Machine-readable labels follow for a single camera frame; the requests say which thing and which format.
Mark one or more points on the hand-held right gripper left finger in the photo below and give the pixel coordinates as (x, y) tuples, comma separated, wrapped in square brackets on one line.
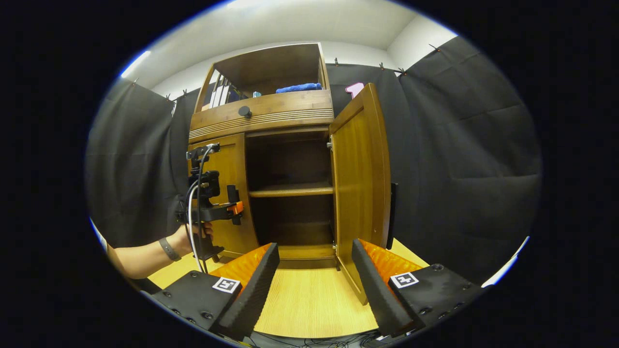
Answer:
[(254, 299)]

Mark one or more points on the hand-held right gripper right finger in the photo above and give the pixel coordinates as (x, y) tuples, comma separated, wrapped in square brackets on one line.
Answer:
[(382, 295)]

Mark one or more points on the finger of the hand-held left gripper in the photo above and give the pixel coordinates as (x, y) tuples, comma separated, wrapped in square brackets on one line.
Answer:
[(236, 209)]

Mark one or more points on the wooden cabinet door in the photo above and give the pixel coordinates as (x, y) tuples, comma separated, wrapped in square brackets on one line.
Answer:
[(232, 164), (360, 183)]

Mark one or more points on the wooden double-door shoe cabinet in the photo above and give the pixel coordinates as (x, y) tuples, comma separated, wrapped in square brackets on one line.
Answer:
[(271, 63)]

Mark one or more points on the wooden inner cabinet shelf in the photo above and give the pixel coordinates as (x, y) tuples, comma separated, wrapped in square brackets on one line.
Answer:
[(290, 190)]

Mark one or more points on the wooden cabinet drawer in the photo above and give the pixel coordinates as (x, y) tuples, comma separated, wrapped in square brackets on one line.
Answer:
[(280, 108)]

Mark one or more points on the grey wristband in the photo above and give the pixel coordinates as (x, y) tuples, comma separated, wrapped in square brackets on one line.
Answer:
[(169, 249)]

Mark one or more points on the black round drawer knob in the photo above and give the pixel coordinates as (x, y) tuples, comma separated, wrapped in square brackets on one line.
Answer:
[(244, 112)]

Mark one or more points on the blue towel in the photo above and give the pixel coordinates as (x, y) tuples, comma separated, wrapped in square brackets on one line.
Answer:
[(297, 88)]

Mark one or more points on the black backdrop cloth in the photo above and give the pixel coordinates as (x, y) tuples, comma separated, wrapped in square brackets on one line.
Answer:
[(459, 169)]

